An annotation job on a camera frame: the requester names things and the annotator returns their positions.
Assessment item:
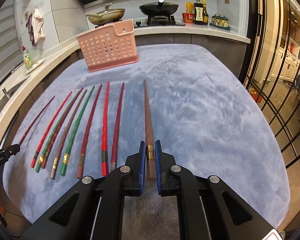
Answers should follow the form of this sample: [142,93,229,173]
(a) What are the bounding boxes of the dark maroon thin chopstick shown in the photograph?
[19,96,55,146]

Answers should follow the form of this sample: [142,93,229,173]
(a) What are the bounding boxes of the green dish soap bottle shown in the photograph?
[21,46,34,70]

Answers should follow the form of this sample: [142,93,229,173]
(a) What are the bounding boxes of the dark soy sauce bottle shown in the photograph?
[193,0,204,25]

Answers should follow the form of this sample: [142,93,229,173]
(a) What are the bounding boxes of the dark red chopstick gold band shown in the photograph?
[40,87,84,170]

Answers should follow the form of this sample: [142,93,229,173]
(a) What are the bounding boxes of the window roller blind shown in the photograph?
[0,0,21,83]

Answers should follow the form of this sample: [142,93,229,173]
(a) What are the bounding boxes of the grey-blue fleece table mat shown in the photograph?
[3,44,290,239]

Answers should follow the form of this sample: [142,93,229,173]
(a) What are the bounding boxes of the spice jar tray set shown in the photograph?
[209,14,230,30]

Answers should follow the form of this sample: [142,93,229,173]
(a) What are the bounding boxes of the black gas hob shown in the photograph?
[86,14,185,32]

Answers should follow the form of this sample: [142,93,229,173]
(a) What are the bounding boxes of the crimson chopstick grey end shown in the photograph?
[110,82,125,171]

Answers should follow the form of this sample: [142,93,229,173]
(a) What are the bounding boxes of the red instant noodle cup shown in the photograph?
[182,12,195,23]

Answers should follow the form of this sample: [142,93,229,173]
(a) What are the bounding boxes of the brown chopstick gold band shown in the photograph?
[143,80,157,180]
[50,89,87,180]

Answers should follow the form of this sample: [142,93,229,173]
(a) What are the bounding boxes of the bright red chopstick dark band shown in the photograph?
[101,82,110,177]

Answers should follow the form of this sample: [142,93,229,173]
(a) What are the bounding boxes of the dark red chopstick bronze band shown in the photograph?
[77,84,102,179]

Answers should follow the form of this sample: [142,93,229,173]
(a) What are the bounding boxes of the yellow-capped sauce bottle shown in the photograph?
[202,0,209,25]

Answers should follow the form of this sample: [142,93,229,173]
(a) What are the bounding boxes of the pink hanging cloth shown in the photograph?
[31,8,45,45]

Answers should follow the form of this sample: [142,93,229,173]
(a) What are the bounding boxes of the green chopstick gold band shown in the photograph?
[60,86,95,176]

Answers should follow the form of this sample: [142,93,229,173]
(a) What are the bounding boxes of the pink perforated utensil holder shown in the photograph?
[77,19,139,72]

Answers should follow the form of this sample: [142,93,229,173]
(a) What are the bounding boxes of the beige wok with glass lid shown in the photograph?
[85,3,126,26]

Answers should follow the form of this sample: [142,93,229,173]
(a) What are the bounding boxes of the yellow snack packet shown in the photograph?
[186,2,193,14]

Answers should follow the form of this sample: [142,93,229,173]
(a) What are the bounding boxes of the glass grid sliding door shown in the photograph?
[242,0,300,170]

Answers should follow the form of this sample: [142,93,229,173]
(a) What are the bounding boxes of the purple hanging cloth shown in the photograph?
[26,14,36,47]

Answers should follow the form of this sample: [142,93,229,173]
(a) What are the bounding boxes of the black wok with lid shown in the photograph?
[139,0,179,17]

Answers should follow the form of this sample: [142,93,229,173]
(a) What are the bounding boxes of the patterned ceramic plate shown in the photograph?
[25,59,45,75]

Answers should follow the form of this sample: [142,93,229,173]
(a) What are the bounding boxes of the red chopstick far left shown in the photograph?
[30,90,73,169]

